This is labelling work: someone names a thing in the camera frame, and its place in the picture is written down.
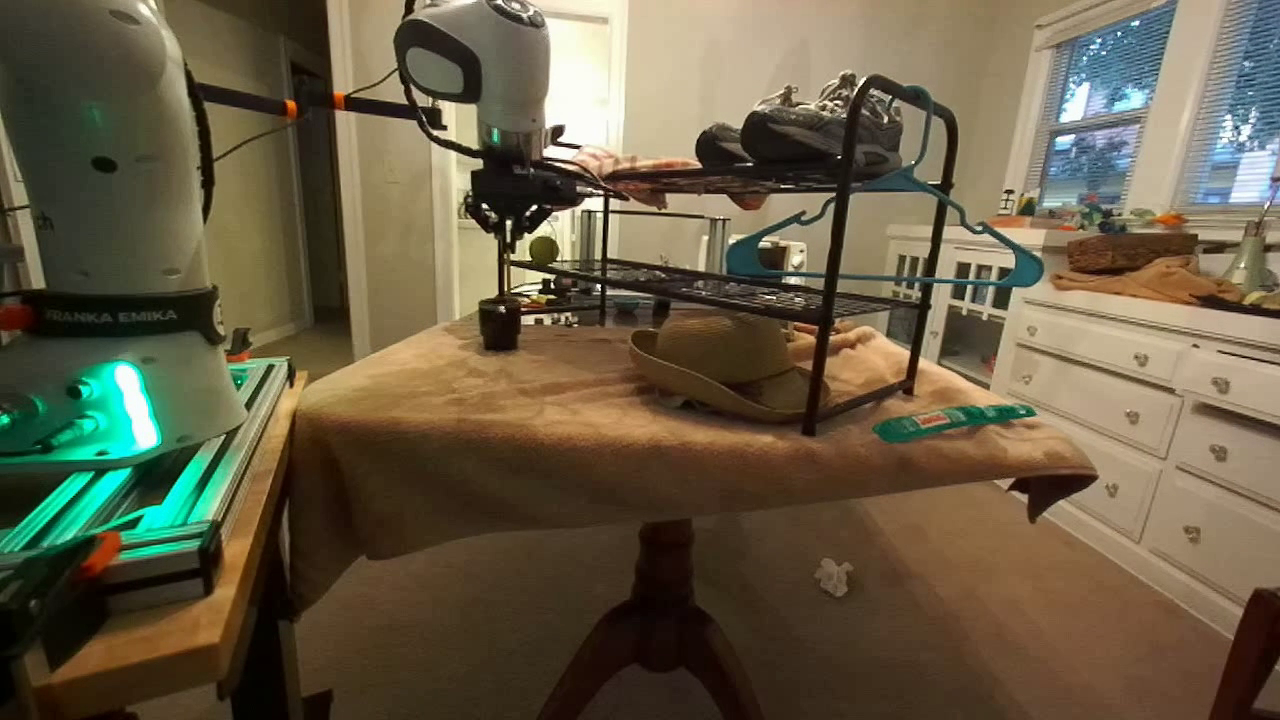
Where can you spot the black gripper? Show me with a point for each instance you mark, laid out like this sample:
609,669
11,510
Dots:
513,199

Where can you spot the brown mug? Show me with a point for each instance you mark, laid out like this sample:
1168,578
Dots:
501,325

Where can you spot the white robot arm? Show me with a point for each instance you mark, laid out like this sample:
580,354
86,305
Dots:
476,78

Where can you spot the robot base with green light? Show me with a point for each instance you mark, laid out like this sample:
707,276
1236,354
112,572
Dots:
117,363

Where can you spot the black shoes on rack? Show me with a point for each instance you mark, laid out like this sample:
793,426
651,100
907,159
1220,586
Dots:
793,135

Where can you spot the black metal shoe rack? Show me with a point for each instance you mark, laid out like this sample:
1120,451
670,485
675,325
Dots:
927,162

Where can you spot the teal hanger on rack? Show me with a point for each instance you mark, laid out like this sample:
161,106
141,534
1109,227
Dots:
909,254

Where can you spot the green ball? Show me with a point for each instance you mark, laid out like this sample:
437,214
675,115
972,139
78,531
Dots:
540,250

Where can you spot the tan tablecloth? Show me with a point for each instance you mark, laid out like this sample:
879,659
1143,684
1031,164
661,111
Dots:
437,436

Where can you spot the teal hanger on table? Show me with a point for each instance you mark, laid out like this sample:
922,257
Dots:
940,420

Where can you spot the crumpled white paper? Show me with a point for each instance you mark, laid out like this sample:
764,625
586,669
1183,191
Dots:
833,578

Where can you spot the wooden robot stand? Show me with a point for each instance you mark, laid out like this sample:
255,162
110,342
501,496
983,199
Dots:
227,631

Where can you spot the brown cloth on dresser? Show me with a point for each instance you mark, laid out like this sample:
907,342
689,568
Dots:
1168,276

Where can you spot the white dresser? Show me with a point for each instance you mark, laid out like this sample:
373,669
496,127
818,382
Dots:
1183,420

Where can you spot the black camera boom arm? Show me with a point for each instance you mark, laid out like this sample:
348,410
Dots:
317,100

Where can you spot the wooden pedestal table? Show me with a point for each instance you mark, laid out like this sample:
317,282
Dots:
659,631

